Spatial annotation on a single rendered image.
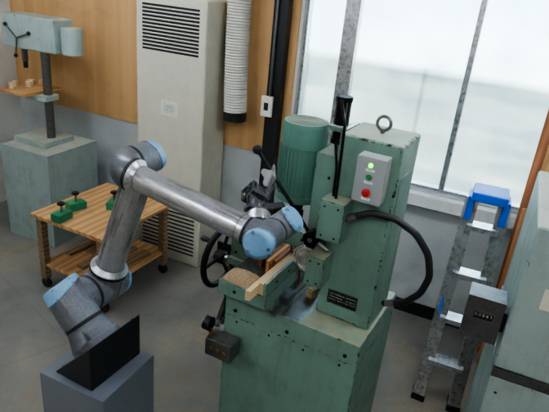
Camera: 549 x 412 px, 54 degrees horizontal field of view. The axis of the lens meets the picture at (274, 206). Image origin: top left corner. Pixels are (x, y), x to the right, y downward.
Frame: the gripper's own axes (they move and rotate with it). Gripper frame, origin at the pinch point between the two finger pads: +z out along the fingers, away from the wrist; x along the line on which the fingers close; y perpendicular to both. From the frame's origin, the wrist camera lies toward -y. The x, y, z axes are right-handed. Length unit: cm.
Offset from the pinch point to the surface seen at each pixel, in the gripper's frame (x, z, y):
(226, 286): 33.2, -28.2, -8.7
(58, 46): 126, 173, 71
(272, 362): 44, -46, -40
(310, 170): -13.8, -0.7, -11.3
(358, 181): -32.4, -18.3, -14.4
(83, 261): 179, 59, 3
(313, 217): -3.6, -11.1, -21.4
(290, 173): -7.9, -0.5, -6.9
